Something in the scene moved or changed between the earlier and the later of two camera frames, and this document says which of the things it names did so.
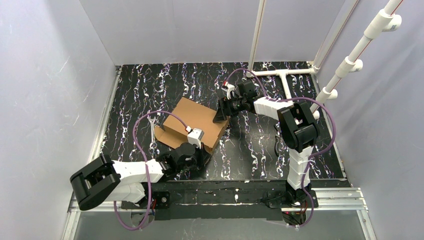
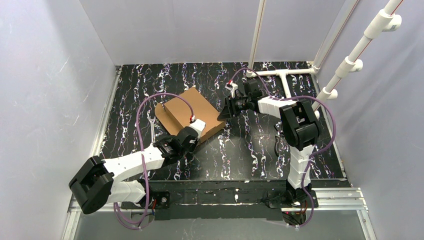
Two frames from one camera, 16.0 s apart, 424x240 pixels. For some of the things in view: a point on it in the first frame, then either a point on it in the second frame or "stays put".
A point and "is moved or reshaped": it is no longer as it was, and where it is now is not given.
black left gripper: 343,198 stays put
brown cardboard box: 173,131 is moved or reshaped
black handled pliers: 281,149 stays put
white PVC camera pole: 385,20 stays put
